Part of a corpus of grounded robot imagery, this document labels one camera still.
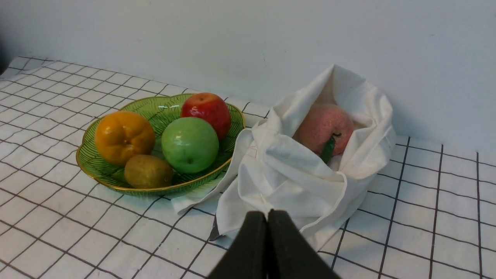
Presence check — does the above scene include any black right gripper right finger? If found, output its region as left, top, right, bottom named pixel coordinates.
left=267, top=210, right=340, bottom=279

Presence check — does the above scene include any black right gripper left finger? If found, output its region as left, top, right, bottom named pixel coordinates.
left=208, top=211, right=267, bottom=279

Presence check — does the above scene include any white cloth bag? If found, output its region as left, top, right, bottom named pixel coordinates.
left=171, top=65, right=396, bottom=250

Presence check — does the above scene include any green apple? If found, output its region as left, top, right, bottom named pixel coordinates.
left=161, top=117, right=219, bottom=174

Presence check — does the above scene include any pink peach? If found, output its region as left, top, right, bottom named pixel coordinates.
left=293, top=103, right=354, bottom=156

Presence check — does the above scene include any brown kiwi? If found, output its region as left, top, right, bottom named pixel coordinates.
left=124, top=154, right=174, bottom=189

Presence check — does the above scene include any red apple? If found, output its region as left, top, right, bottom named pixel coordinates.
left=181, top=92, right=231, bottom=141

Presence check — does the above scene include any green leaf-pattern glass plate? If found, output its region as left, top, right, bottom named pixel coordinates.
left=76, top=93, right=246, bottom=196

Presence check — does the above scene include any orange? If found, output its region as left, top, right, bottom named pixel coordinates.
left=94, top=111, right=156, bottom=166

